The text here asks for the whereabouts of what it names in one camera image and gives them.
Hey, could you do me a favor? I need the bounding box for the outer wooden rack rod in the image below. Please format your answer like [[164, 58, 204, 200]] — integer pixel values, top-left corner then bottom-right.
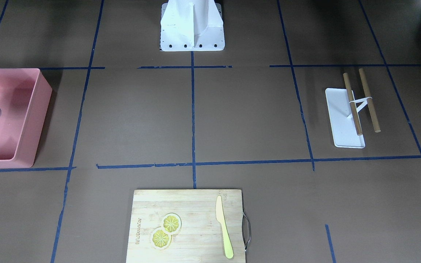
[[358, 68, 381, 133]]

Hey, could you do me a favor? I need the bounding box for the inner wooden rack rod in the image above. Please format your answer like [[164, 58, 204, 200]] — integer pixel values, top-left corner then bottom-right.
[[343, 73, 363, 136]]

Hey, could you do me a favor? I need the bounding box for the lemon slice near logo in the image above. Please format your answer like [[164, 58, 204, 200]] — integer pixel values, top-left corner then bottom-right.
[[150, 228, 172, 250]]

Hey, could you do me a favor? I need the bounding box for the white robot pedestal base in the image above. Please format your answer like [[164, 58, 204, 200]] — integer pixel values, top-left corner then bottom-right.
[[159, 0, 225, 52]]

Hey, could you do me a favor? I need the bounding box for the white towel rack tray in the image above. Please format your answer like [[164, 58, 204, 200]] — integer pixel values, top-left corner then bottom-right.
[[325, 88, 365, 149]]

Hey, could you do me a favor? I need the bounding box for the pink plastic bin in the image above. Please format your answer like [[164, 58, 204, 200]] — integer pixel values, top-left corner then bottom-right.
[[0, 68, 52, 169]]

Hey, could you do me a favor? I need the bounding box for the yellow plastic knife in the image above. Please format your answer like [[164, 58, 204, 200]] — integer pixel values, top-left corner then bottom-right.
[[215, 195, 234, 259]]

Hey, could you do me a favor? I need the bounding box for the bamboo cutting board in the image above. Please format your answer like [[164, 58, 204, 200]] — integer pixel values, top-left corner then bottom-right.
[[125, 189, 247, 263]]

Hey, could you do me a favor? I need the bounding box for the wooden rack rod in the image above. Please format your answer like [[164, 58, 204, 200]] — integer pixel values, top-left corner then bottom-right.
[[358, 68, 381, 133], [343, 73, 363, 136]]

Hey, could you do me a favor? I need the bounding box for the lemon slice near knife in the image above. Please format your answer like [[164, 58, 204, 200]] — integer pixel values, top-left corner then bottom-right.
[[162, 213, 182, 235]]

